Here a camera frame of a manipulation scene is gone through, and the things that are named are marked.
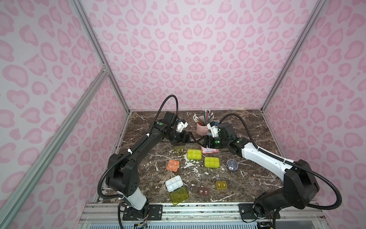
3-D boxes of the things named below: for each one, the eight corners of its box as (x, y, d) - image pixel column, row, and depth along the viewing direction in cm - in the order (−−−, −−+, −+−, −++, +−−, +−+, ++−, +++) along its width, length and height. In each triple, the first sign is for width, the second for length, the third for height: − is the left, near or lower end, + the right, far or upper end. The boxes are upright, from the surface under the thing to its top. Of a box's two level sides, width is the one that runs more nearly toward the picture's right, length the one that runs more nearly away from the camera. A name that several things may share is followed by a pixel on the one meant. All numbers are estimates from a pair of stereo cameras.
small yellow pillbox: (216, 189, 83) (217, 188, 81) (215, 182, 85) (216, 181, 83) (226, 189, 83) (227, 188, 81) (225, 182, 85) (226, 181, 83)
